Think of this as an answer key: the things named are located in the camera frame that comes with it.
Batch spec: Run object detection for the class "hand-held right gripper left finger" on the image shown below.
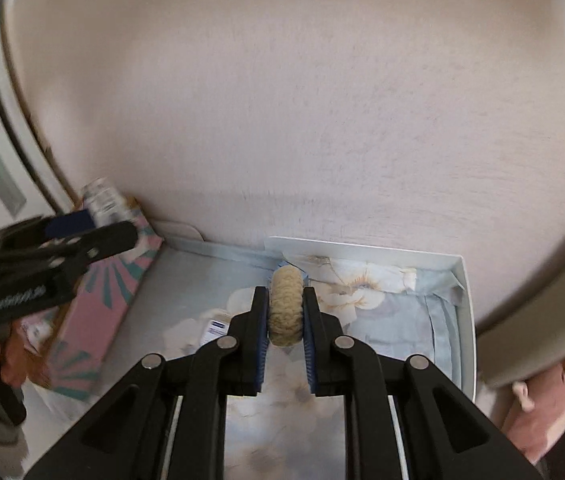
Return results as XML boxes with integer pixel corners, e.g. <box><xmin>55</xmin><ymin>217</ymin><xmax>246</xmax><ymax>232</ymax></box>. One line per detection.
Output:
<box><xmin>25</xmin><ymin>286</ymin><xmax>270</xmax><ymax>480</ymax></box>

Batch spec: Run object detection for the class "clear plastic floss box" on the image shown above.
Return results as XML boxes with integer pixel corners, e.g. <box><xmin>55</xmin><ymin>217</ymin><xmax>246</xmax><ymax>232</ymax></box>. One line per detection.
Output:
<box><xmin>202</xmin><ymin>316</ymin><xmax>233</xmax><ymax>345</ymax></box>

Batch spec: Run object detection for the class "pink plush toy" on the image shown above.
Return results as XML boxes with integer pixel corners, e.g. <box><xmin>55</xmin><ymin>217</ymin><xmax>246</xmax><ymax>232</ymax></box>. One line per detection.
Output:
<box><xmin>505</xmin><ymin>347</ymin><xmax>565</xmax><ymax>453</ymax></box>

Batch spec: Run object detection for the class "white tray frame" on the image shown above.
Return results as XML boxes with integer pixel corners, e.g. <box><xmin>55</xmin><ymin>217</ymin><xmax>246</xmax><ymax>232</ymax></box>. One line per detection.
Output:
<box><xmin>155</xmin><ymin>220</ymin><xmax>478</xmax><ymax>396</ymax></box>

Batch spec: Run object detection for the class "grey recessed door handle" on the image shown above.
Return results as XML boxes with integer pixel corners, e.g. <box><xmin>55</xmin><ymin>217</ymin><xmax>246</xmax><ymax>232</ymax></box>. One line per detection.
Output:
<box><xmin>0</xmin><ymin>147</ymin><xmax>28</xmax><ymax>216</ymax></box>

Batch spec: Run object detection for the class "grey padded headboard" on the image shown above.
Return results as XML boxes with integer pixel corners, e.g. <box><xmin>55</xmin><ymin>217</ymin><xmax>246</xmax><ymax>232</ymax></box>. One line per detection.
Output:
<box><xmin>477</xmin><ymin>212</ymin><xmax>565</xmax><ymax>388</ymax></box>

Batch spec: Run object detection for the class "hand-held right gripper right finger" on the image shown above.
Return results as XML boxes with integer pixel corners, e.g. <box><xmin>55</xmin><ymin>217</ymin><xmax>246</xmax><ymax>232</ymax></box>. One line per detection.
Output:
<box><xmin>302</xmin><ymin>287</ymin><xmax>545</xmax><ymax>480</ymax></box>

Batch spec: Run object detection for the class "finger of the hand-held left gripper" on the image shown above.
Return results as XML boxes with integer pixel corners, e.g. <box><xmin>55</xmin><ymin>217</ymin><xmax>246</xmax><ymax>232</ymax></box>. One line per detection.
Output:
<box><xmin>0</xmin><ymin>209</ymin><xmax>97</xmax><ymax>253</ymax></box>
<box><xmin>0</xmin><ymin>220</ymin><xmax>139</xmax><ymax>281</ymax></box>

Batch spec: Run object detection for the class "beige fluffy scrunchie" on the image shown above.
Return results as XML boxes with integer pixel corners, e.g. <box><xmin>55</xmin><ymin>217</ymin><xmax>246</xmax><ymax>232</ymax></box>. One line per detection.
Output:
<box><xmin>267</xmin><ymin>267</ymin><xmax>308</xmax><ymax>348</ymax></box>

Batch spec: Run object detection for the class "printed tissue pack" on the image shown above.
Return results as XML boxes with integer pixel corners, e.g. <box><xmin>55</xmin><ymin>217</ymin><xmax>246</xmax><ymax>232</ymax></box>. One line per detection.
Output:
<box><xmin>82</xmin><ymin>178</ymin><xmax>136</xmax><ymax>226</ymax></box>

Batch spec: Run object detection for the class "pink printed cardboard box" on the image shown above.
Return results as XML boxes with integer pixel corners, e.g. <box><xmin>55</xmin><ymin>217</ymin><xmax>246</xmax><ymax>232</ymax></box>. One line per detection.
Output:
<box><xmin>10</xmin><ymin>195</ymin><xmax>163</xmax><ymax>401</ymax></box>

